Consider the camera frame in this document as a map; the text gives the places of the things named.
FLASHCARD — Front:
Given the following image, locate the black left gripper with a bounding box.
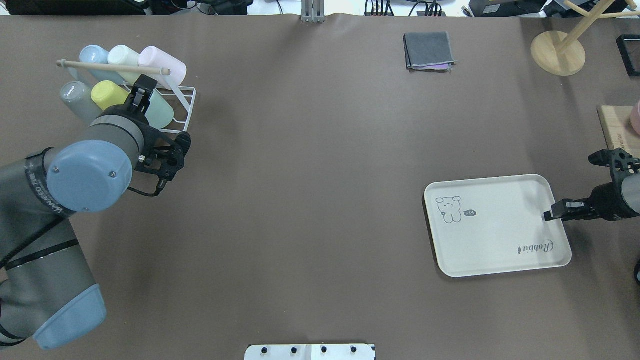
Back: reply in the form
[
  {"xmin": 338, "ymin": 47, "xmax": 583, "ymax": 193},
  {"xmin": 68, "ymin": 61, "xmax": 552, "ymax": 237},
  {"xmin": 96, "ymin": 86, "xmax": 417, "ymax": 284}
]
[{"xmin": 123, "ymin": 74, "xmax": 192, "ymax": 182}]

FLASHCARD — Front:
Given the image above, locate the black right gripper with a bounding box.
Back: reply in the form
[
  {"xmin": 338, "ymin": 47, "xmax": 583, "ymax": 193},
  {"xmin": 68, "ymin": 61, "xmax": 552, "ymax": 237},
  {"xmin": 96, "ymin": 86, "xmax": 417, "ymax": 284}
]
[{"xmin": 543, "ymin": 148, "xmax": 640, "ymax": 222}]

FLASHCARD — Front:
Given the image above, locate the green plastic cup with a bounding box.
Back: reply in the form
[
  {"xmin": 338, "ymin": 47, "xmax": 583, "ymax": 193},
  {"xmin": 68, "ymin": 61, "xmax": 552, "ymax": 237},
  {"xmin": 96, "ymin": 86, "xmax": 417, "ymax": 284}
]
[{"xmin": 145, "ymin": 89, "xmax": 175, "ymax": 130}]

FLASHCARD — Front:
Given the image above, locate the cream rabbit print tray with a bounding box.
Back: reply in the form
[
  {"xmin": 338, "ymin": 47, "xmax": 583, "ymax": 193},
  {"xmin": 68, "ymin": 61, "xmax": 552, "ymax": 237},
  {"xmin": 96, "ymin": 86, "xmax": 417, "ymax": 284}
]
[{"xmin": 423, "ymin": 174, "xmax": 573, "ymax": 278}]

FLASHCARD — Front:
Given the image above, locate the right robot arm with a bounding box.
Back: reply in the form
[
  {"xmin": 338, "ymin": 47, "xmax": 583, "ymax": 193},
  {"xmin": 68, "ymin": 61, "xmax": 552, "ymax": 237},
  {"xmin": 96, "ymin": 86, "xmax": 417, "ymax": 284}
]
[{"xmin": 543, "ymin": 148, "xmax": 640, "ymax": 222}]

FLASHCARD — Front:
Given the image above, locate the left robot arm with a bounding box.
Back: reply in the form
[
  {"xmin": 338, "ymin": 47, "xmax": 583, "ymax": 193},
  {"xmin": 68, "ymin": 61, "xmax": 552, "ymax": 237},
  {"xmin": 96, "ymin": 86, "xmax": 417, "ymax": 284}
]
[{"xmin": 0, "ymin": 74, "xmax": 191, "ymax": 350}]

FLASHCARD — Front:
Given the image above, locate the pink plastic cup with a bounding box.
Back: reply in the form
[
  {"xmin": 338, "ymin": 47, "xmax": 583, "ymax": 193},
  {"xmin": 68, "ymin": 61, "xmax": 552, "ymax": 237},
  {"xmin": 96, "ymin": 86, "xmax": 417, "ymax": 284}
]
[{"xmin": 137, "ymin": 46, "xmax": 187, "ymax": 85}]

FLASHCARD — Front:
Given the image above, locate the cream white plastic cup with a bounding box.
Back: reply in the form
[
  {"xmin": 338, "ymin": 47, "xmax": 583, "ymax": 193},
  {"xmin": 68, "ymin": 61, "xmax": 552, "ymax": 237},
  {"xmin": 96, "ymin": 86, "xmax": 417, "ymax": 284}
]
[{"xmin": 107, "ymin": 44, "xmax": 142, "ymax": 87}]

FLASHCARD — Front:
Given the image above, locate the yellow plastic cup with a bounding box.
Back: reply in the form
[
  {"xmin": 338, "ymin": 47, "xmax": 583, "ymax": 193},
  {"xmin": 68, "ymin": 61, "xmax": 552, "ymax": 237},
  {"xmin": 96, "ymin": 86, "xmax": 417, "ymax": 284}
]
[{"xmin": 90, "ymin": 80, "xmax": 130, "ymax": 111}]

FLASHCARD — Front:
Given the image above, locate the blue plastic cup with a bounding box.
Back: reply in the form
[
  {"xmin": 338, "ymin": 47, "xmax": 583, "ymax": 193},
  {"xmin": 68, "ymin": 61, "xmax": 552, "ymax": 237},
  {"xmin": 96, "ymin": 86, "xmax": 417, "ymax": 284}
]
[{"xmin": 78, "ymin": 44, "xmax": 125, "ymax": 85}]

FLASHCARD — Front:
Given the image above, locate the grey plastic cup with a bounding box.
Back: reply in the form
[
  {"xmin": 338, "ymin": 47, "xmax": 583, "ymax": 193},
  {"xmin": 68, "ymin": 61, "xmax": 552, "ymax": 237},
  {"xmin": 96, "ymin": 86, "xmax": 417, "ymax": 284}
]
[{"xmin": 59, "ymin": 80, "xmax": 103, "ymax": 126}]

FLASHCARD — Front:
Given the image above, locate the black wine glass rack tray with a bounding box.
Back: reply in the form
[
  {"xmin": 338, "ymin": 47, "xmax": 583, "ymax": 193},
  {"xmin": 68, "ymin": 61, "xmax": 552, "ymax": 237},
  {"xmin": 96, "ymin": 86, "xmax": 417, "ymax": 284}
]
[{"xmin": 615, "ymin": 34, "xmax": 640, "ymax": 77}]

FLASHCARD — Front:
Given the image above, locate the wooden cutting board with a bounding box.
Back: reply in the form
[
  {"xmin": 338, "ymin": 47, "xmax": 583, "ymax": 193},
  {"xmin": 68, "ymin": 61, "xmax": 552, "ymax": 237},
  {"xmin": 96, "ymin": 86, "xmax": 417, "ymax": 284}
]
[{"xmin": 597, "ymin": 105, "xmax": 640, "ymax": 158}]

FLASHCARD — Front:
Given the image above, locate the pink bowl with ice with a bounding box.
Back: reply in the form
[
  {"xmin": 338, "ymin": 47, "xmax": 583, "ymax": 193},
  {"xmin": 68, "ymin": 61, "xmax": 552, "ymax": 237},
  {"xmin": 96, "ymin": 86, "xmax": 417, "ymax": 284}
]
[{"xmin": 630, "ymin": 100, "xmax": 640, "ymax": 136}]

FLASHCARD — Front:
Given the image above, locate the wooden mug tree stand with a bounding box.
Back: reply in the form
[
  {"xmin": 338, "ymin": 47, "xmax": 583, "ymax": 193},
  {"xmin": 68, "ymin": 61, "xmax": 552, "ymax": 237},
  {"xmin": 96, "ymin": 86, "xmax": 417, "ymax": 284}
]
[{"xmin": 530, "ymin": 0, "xmax": 640, "ymax": 76}]

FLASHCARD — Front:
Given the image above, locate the folded grey cloth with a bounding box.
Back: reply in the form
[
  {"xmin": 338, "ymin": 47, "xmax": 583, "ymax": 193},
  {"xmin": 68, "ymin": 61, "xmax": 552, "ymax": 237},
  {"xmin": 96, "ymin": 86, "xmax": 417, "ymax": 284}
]
[{"xmin": 403, "ymin": 31, "xmax": 457, "ymax": 72}]

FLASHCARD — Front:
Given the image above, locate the white wire cup rack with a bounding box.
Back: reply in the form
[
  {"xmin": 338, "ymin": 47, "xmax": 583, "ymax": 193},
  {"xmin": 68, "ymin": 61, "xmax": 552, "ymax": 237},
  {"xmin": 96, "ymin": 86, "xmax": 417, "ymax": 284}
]
[{"xmin": 55, "ymin": 59, "xmax": 197, "ymax": 134}]

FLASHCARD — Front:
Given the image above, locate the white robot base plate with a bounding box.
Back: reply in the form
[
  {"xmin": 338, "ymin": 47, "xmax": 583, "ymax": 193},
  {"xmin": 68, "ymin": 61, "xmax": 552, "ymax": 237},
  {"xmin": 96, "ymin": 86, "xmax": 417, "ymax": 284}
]
[{"xmin": 244, "ymin": 342, "xmax": 377, "ymax": 360}]

